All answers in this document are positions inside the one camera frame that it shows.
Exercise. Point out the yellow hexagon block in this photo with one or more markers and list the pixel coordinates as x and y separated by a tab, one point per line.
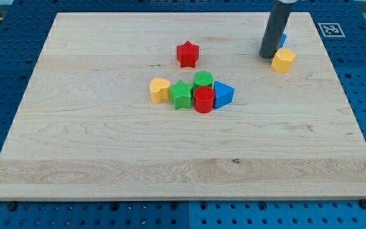
283	60

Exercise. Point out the blue cube block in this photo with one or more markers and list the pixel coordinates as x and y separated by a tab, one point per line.
282	41

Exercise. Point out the wooden board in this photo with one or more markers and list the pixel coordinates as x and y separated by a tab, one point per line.
86	129

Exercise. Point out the green star block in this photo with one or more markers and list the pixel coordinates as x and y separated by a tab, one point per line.
180	94

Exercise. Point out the red cylinder block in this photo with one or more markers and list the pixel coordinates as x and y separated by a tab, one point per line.
204	97

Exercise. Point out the yellow heart block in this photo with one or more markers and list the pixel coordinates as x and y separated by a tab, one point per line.
159	90

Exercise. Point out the green cylinder block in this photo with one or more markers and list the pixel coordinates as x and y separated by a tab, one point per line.
202	78

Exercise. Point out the blue triangle block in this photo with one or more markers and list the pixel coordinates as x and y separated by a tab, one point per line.
223	94

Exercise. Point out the red star block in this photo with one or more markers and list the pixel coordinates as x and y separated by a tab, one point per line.
188	54

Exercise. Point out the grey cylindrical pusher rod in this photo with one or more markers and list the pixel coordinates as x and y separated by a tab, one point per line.
275	27

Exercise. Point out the white fiducial marker tag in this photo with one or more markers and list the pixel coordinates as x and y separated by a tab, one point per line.
331	30

